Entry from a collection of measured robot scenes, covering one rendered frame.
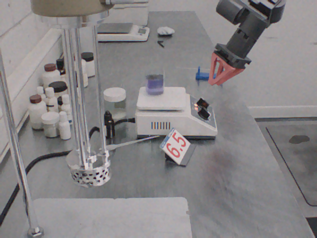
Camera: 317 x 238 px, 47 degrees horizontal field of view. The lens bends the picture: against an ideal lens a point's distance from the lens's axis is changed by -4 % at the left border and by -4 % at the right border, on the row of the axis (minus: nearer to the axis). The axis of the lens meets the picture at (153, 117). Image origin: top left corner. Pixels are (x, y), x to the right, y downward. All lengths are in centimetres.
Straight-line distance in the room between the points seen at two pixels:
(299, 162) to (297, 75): 115
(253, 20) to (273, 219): 45
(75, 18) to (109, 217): 39
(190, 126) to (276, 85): 178
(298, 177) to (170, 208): 89
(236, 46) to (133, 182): 40
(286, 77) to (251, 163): 182
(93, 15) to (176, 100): 52
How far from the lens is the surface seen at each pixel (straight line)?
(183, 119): 90
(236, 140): 94
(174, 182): 78
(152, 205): 71
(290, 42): 256
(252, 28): 91
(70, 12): 43
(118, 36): 170
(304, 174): 155
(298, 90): 272
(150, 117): 89
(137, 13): 194
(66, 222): 70
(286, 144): 171
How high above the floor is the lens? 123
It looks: 28 degrees down
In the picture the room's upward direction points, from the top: 1 degrees counter-clockwise
